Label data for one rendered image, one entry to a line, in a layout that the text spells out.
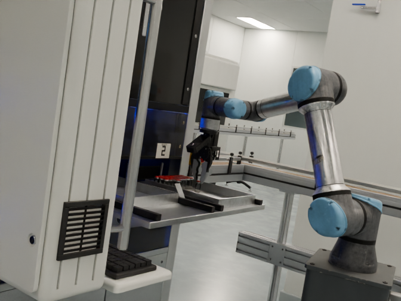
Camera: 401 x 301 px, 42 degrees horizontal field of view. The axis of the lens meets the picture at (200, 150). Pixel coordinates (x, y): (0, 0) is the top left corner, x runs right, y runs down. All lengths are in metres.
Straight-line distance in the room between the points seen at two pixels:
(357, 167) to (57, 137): 2.51
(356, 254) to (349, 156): 1.67
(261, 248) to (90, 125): 2.03
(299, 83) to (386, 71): 1.67
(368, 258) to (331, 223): 0.22
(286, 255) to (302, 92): 1.39
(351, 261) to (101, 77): 1.01
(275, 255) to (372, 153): 0.88
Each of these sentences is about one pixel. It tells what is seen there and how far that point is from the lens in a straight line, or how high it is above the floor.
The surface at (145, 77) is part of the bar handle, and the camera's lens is 1.15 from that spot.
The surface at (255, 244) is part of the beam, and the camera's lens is 2.96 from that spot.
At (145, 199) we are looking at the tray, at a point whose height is 0.91.
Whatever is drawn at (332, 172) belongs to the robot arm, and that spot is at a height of 1.09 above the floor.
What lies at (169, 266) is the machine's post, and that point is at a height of 0.51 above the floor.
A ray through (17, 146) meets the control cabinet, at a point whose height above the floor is 1.09.
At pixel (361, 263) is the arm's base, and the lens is 1.72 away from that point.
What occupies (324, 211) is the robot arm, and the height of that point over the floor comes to 0.97.
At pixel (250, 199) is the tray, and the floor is 0.90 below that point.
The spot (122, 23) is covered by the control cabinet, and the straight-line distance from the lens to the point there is 1.08.
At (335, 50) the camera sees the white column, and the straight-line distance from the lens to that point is 3.43.
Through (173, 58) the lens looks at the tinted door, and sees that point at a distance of 2.11.
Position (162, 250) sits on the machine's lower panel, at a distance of 2.27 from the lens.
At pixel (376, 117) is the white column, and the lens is 3.29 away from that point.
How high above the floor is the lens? 1.23
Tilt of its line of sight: 5 degrees down
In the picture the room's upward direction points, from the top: 9 degrees clockwise
